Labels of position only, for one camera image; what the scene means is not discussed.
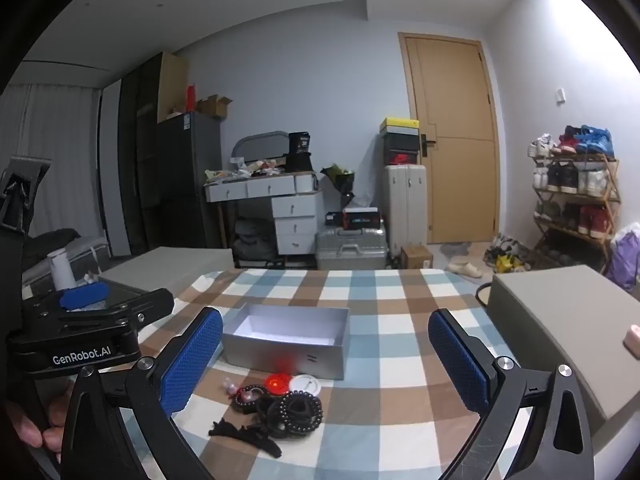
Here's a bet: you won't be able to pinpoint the clear storage bin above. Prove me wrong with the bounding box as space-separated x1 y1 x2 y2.
22 237 111 281

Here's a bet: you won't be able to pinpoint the large grey cushion block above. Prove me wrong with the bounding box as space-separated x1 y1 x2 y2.
486 265 640 421

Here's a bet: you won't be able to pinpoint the silver cardboard box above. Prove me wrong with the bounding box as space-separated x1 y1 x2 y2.
221 304 350 381

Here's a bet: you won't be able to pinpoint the white upright suitcase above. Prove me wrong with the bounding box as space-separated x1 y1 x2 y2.
383 164 429 256

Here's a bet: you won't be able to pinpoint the purple bag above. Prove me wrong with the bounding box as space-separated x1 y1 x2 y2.
605 225 640 293

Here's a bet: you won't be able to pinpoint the flat cardboard sheet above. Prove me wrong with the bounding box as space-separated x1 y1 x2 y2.
157 51 190 123

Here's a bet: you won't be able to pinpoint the dark wrapped bouquet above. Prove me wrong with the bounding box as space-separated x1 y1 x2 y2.
320 162 357 208

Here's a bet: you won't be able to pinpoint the dark wardrobe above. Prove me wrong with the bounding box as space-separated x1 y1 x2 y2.
117 52 163 256

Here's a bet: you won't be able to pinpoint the row of shoes on rack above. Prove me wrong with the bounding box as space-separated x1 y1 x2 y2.
527 125 617 238

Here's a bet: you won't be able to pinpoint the white round badge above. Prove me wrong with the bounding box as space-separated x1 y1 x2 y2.
289 375 321 396

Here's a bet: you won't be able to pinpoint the white desk with drawers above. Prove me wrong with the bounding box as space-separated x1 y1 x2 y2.
202 170 326 261

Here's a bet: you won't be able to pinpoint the plaid tablecloth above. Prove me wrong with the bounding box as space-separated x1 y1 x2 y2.
120 267 551 480

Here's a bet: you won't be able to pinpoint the grey bag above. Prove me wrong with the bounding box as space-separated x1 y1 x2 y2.
234 217 278 263

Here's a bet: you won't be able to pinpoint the beige slippers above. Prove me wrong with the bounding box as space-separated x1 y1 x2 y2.
446 259 483 278

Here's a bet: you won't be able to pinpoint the long grey cushion block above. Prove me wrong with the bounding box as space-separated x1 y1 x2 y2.
100 246 235 301

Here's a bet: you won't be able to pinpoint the grey curtain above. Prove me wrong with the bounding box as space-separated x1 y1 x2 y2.
0 82 121 261

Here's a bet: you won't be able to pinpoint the brown cardboard box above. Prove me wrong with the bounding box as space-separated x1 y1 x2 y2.
401 245 434 270

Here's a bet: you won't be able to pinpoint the small black scrunchie bracelet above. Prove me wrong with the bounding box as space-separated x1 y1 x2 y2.
232 384 266 413

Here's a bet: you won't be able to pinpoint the open cardboard box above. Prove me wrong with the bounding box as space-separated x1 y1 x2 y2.
196 94 234 120

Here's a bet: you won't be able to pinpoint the grey arched mirror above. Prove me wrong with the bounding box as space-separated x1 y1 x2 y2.
231 130 291 166

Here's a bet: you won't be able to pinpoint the black bag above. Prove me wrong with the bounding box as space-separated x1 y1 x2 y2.
286 131 313 172

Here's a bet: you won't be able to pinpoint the red round badge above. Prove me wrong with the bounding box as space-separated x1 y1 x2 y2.
265 373 293 395

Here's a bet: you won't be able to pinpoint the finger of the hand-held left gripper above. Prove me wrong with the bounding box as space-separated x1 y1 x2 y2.
30 281 112 317
65 288 175 333

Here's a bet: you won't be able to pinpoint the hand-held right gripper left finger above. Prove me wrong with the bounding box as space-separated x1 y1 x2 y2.
60 306 224 480

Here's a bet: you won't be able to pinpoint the yellow shoe box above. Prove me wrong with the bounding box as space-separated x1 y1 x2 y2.
380 117 420 136

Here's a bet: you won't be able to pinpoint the person's left hand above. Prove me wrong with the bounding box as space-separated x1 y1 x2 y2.
7 400 66 451

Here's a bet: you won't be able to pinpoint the silver suitcase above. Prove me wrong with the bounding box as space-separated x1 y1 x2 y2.
315 227 390 271

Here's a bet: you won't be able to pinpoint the black hair claw clip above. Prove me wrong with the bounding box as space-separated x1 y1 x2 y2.
250 396 286 433

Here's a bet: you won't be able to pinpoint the white tumbler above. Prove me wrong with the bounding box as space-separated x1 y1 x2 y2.
46 249 76 292

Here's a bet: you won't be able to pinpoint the black refrigerator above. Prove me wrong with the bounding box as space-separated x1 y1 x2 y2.
155 111 223 251

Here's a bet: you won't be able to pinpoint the wooden shoe rack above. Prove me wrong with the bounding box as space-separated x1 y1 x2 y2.
531 152 621 271

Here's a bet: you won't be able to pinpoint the desk clutter pile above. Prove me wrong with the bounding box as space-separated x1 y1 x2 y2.
204 156 291 181

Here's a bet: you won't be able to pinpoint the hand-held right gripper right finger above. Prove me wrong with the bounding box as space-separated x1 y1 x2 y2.
428 308 596 480

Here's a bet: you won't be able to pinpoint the wooden door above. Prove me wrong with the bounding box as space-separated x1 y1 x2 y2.
398 32 501 245

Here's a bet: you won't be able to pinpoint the black bead bracelet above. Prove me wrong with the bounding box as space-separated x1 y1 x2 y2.
267 392 323 442

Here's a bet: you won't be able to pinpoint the pile of shoes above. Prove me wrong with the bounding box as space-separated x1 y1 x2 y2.
482 234 531 273

